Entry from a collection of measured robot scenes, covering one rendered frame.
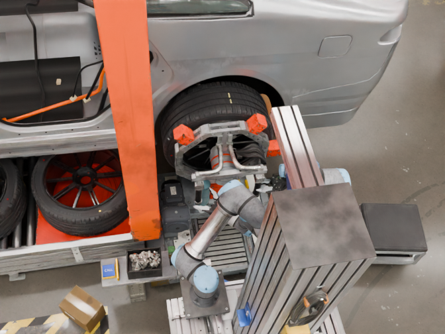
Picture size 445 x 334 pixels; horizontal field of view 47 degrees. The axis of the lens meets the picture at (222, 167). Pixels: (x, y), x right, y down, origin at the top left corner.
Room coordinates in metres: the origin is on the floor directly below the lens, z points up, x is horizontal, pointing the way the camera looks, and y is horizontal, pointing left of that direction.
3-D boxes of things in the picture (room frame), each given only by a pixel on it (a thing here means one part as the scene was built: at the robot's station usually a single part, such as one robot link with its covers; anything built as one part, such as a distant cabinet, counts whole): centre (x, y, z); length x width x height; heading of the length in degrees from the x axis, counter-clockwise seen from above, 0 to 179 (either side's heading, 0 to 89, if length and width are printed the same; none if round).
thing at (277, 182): (1.57, -0.35, 0.86); 0.12 x 0.08 x 0.09; 107
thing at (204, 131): (1.70, 0.02, 0.85); 0.54 x 0.07 x 0.54; 107
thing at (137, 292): (1.09, 0.44, 0.21); 0.10 x 0.10 x 0.42; 17
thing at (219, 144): (1.56, 0.08, 1.03); 0.19 x 0.18 x 0.11; 17
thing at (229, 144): (1.61, -0.11, 1.03); 0.19 x 0.18 x 0.11; 17
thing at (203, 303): (0.87, 0.00, 0.87); 0.15 x 0.15 x 0.10
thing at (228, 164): (1.63, 0.00, 0.85); 0.21 x 0.14 x 0.14; 17
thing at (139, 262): (1.11, 0.37, 0.51); 0.20 x 0.14 x 0.13; 104
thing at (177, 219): (1.65, 0.29, 0.26); 0.42 x 0.18 x 0.35; 17
